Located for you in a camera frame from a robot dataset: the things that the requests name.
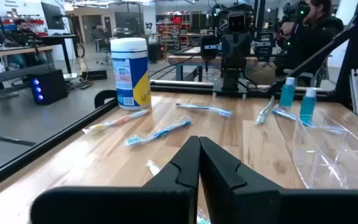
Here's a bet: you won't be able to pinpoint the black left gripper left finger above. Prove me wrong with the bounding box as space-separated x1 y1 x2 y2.
30 135 201 224

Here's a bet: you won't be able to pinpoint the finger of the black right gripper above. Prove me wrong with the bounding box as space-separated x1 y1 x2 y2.
200 35 221 60
254 32 273 62

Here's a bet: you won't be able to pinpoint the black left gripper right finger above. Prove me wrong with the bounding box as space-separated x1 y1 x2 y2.
199 136 358 224

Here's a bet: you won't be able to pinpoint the teal mouthwash bottle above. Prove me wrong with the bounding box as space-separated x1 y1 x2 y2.
279 77 296 108
299 87 318 125

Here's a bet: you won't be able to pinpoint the purple toothbrush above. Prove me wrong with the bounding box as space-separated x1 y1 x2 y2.
175 102 233 119

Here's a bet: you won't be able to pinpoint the blue toothbrush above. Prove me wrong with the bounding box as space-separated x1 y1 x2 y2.
124 119 193 147

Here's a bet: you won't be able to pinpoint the clear acrylic organizer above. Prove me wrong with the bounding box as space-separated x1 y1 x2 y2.
291 113 358 190

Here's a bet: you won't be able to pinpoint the wooden workbench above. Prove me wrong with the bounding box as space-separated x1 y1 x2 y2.
167 45 259 82

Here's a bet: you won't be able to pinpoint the red storage shelf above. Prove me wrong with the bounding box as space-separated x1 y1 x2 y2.
156 11 193 52

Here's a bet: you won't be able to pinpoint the black cabinet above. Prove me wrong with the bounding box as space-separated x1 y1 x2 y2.
147 42 167 63

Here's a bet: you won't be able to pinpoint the white-lidded wipes canister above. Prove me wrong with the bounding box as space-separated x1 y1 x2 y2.
109 37 152 111

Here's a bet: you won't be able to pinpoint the orange wrapped toothbrush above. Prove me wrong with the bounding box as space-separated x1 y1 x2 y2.
81 108 151 135

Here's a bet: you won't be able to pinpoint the silver aluminium extrusion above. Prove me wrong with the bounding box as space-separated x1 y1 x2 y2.
349 68 358 118

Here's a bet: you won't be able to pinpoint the black table clamp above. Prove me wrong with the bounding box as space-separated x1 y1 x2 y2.
94 89 117 110

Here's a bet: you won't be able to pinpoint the black flat floor box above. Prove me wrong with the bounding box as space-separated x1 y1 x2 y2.
81 70 108 82

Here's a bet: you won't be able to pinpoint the black desk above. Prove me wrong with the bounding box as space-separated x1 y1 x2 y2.
39 34 78 74

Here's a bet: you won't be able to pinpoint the black computer tower blue lights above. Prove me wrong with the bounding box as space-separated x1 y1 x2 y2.
29 69 68 106

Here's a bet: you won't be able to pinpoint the wooden table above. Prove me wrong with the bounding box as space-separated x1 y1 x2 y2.
0 45 55 60

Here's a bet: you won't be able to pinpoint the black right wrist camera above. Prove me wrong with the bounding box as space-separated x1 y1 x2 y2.
227 11 247 34

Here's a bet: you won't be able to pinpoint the black diagonal frame strut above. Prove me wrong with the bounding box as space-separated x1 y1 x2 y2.
267 17 358 96

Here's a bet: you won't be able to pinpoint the black vertical frame post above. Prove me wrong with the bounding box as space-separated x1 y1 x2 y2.
334 0 358 96

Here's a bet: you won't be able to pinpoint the black wall screen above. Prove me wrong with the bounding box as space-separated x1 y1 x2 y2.
40 2 65 30

